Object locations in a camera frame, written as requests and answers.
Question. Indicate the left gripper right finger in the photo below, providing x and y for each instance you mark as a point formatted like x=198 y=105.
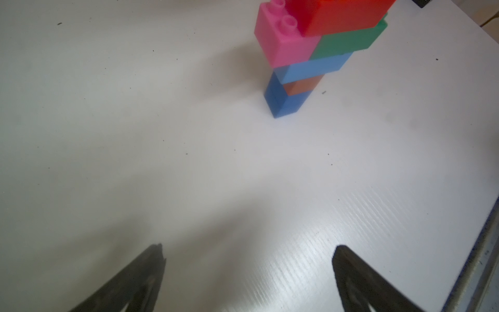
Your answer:
x=361 y=288

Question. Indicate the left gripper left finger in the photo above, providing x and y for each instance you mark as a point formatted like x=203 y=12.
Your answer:
x=135 y=288

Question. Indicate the blue small lego brick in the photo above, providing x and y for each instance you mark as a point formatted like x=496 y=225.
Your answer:
x=279 y=102

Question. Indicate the orange small lego brick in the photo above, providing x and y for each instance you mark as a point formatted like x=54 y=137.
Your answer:
x=301 y=86

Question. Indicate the light blue long lego brick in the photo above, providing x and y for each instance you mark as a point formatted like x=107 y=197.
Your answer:
x=309 y=69

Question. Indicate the dark green lego brick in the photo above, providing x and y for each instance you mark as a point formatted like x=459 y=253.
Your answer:
x=348 y=42

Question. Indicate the pink small lego brick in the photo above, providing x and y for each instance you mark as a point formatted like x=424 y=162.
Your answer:
x=279 y=38

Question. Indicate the red lego brick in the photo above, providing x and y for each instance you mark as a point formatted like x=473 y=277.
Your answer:
x=318 y=18

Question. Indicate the aluminium front rail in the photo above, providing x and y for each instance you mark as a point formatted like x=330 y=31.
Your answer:
x=476 y=288

